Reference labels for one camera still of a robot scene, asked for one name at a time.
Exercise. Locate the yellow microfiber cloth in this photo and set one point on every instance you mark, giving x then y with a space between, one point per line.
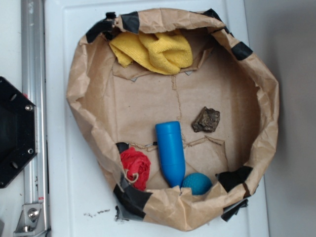
164 53

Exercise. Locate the brown paper bag bin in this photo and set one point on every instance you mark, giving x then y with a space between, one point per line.
117 108

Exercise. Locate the blue plastic bottle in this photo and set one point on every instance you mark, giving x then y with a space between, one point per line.
171 152

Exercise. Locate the dark brown rock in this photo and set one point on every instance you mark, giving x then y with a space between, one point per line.
207 120

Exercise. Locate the red crumpled fabric pouch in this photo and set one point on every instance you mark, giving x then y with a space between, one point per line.
137 167

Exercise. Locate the teal textured ball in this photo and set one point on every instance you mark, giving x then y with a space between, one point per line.
198 183

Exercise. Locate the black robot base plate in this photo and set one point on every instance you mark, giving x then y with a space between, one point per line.
17 132

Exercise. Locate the metal corner bracket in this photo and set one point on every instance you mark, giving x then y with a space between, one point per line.
31 221

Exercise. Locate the aluminium extrusion rail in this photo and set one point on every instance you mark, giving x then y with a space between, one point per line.
36 188

